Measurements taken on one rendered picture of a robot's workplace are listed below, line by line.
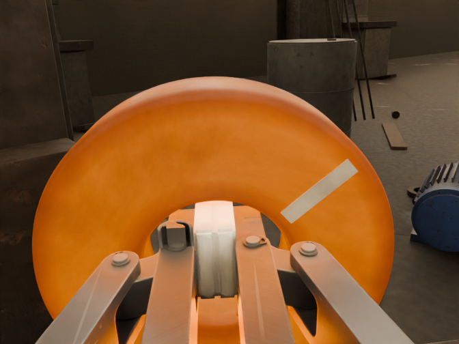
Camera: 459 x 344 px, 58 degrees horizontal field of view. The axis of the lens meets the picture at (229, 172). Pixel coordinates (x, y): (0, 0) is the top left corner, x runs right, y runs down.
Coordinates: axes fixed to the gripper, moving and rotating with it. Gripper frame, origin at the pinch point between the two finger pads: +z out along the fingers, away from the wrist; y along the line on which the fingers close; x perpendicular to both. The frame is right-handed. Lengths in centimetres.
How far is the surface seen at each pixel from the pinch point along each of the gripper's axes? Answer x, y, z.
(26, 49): 4.8, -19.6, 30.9
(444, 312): -96, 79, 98
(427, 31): -85, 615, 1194
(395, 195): -101, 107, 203
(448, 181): -66, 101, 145
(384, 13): -28, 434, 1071
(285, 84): -40, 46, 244
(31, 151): -5.2, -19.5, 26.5
